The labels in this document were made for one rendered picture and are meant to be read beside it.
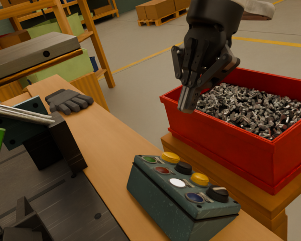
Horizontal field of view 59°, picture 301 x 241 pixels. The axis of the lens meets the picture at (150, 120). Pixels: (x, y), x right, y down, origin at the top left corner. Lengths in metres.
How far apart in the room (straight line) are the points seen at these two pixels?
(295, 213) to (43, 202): 1.27
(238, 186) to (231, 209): 0.19
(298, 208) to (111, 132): 1.17
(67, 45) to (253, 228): 0.37
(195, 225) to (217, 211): 0.03
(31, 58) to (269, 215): 0.46
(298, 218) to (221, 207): 1.20
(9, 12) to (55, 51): 2.77
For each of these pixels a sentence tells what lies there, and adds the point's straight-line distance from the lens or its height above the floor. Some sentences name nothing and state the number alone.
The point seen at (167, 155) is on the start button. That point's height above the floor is 0.94.
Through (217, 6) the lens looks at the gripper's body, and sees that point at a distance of 0.38.
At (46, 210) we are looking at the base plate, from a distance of 0.49.
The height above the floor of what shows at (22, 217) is 0.97.
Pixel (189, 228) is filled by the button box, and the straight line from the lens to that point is 0.33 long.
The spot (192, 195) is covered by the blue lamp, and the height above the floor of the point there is 0.96.
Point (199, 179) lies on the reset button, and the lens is 0.37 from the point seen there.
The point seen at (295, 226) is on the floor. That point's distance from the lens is 1.50.
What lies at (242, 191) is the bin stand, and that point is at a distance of 0.54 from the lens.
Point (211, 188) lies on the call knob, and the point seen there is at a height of 0.94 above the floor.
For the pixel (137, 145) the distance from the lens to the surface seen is 0.53.
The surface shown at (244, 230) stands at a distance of 0.36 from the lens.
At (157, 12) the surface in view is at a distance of 6.23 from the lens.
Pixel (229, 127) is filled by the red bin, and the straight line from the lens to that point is 0.49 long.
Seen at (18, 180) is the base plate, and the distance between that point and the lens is 0.60.
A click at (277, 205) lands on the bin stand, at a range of 0.52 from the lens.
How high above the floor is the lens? 1.20
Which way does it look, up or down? 30 degrees down
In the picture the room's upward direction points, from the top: 17 degrees counter-clockwise
